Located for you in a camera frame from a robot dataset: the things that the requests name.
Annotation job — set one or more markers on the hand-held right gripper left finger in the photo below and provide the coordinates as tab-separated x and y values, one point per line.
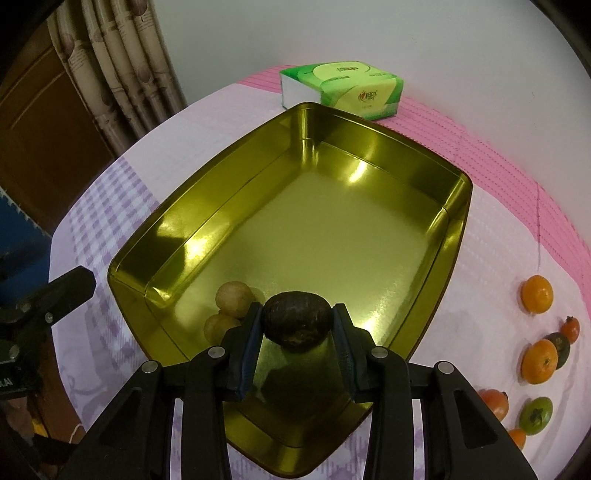
244	355

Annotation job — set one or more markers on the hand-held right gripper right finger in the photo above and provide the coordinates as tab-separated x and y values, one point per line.
345	346

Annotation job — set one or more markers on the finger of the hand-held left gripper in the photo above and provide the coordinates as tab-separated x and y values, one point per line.
69	286

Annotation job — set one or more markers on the dark brown avocado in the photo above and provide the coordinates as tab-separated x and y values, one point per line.
295	318

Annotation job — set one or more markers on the gold metal tin box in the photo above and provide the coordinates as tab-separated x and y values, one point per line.
323	240

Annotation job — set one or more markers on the orange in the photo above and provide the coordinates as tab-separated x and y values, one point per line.
538	364
537	294

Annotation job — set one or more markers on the small yellow longan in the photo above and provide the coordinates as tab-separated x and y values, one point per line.
233	297
219	325

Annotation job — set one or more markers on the blue object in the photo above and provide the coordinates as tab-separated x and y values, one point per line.
21	226

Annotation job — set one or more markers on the red tomato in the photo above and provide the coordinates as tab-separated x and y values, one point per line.
494	401
571	328

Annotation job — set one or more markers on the brown wooden door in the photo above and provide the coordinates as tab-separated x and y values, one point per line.
41	129

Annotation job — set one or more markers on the small orange tomato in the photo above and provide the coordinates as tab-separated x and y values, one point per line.
517	438

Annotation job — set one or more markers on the green tomato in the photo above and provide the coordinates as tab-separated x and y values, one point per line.
535	414

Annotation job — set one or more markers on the dark green avocado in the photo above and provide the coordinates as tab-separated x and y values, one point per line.
563	350

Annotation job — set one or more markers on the green tissue pack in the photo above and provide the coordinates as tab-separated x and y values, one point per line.
341	83

